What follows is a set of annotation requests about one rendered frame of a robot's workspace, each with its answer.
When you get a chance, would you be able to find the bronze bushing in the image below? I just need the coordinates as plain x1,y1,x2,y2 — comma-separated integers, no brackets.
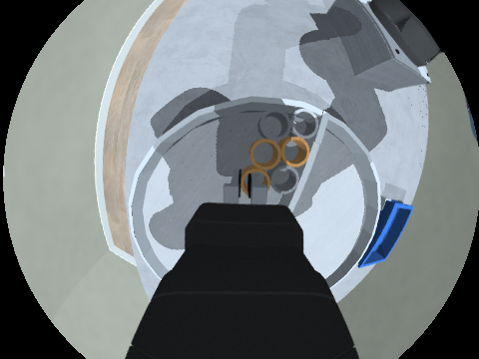
240,165,270,195
249,139,281,171
277,137,309,168

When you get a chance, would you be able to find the grey metal ring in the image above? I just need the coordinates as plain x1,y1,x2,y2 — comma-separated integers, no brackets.
288,109,318,139
257,109,291,141
267,162,299,194

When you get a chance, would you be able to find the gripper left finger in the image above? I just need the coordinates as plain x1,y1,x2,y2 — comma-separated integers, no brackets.
224,170,241,203

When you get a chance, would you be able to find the blue open crate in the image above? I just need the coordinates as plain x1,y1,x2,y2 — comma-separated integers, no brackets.
357,196,413,268

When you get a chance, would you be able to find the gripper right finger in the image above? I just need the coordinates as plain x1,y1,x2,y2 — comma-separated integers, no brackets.
247,172,267,204

